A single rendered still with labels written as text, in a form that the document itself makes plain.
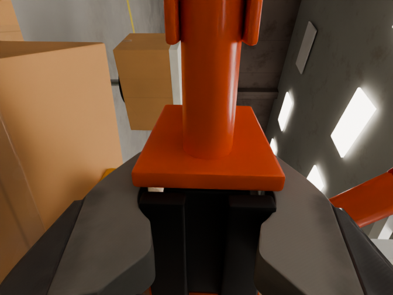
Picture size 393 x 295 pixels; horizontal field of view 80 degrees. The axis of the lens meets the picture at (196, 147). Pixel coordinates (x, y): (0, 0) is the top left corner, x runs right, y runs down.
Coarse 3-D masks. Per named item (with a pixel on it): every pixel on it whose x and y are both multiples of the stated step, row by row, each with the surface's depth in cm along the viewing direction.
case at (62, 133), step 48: (0, 48) 20; (48, 48) 20; (96, 48) 27; (0, 96) 15; (48, 96) 19; (96, 96) 27; (0, 144) 15; (48, 144) 19; (96, 144) 28; (0, 192) 15; (48, 192) 19; (0, 240) 15
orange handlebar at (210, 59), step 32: (192, 0) 7; (224, 0) 7; (256, 0) 7; (192, 32) 8; (224, 32) 7; (256, 32) 7; (192, 64) 8; (224, 64) 8; (192, 96) 9; (224, 96) 9; (192, 128) 9; (224, 128) 9
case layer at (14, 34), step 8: (0, 0) 75; (8, 0) 78; (0, 8) 75; (8, 8) 78; (0, 16) 75; (8, 16) 78; (0, 24) 75; (8, 24) 78; (16, 24) 81; (0, 32) 75; (8, 32) 78; (16, 32) 81; (0, 40) 75; (8, 40) 78; (16, 40) 81
